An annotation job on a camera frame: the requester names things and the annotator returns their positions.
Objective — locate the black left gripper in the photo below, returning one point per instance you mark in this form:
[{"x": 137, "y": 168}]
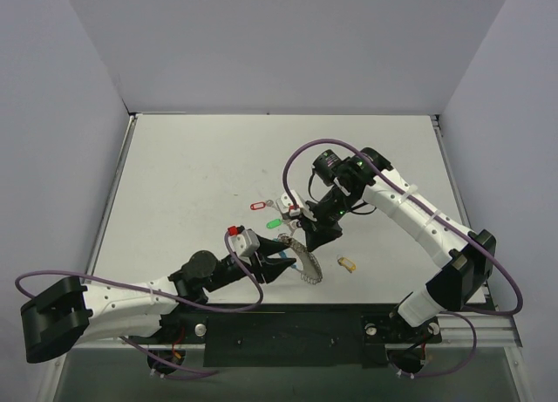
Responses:
[{"x": 258, "y": 264}]

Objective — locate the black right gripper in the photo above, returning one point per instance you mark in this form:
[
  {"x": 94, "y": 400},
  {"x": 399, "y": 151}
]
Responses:
[{"x": 316, "y": 221}]

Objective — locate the yellow tag key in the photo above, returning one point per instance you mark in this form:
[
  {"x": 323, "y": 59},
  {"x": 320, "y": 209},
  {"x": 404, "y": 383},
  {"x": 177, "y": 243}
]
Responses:
[{"x": 346, "y": 263}]

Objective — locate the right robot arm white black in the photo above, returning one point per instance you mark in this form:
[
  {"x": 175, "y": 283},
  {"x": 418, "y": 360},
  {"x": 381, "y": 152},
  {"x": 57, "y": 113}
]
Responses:
[{"x": 463, "y": 257}]

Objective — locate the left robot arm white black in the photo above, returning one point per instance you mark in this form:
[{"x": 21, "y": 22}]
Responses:
[{"x": 72, "y": 312}]

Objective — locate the green tag key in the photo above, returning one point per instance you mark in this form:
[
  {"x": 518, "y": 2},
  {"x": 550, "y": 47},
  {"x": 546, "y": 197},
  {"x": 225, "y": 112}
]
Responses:
[{"x": 278, "y": 222}]

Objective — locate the red tag key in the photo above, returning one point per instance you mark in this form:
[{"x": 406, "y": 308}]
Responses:
[{"x": 259, "y": 205}]

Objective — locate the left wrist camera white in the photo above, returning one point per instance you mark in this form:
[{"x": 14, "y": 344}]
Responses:
[{"x": 243, "y": 241}]

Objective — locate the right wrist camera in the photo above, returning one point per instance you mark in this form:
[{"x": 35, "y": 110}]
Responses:
[{"x": 292, "y": 206}]

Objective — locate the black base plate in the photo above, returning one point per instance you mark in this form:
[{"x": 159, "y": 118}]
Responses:
[{"x": 294, "y": 335}]

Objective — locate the aluminium rail frame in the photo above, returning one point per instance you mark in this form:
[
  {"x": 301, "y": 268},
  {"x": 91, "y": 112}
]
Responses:
[{"x": 183, "y": 177}]

